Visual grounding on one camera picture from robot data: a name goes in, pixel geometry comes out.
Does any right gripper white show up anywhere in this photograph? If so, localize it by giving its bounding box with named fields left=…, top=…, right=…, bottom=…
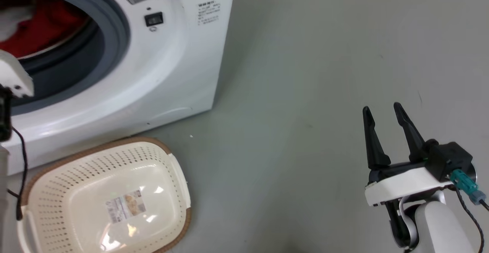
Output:
left=362, top=102, right=456, bottom=207

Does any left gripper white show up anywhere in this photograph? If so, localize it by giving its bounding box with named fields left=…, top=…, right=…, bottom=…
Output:
left=0, top=50, right=35, bottom=99

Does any cream perforated laundry basket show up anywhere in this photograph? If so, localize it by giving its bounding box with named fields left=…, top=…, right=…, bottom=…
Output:
left=17, top=136, right=192, bottom=253

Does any white front-load washing machine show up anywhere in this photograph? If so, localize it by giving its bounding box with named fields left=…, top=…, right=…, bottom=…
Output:
left=0, top=0, right=237, bottom=175

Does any white garment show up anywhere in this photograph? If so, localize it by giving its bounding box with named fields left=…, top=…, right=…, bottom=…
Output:
left=0, top=6, right=34, bottom=42

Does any red garment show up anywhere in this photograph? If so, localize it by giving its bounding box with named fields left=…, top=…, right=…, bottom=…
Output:
left=0, top=0, right=91, bottom=59

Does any grey rubber door seal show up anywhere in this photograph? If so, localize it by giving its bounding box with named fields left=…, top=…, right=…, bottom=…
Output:
left=0, top=0, right=131, bottom=116

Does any black door latch socket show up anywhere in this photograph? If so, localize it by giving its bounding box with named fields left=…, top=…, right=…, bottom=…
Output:
left=144, top=12, right=164, bottom=28

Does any paper product label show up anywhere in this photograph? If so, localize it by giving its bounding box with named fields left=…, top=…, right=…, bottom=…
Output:
left=106, top=190, right=147, bottom=224

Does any white text sticker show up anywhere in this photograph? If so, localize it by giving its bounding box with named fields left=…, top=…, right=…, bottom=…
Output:
left=197, top=1, right=222, bottom=26

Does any thin black left cable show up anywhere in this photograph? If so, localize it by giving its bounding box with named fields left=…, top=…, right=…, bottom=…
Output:
left=7, top=126, right=28, bottom=221

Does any thin black cable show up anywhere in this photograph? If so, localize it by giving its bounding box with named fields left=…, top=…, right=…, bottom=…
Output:
left=454, top=185, right=489, bottom=253
left=7, top=126, right=28, bottom=221

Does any teal cable connector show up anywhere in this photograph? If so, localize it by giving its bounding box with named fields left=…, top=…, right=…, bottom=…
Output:
left=450, top=169, right=487, bottom=205

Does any thin black right cable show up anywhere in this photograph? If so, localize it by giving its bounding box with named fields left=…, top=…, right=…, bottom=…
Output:
left=454, top=185, right=489, bottom=253

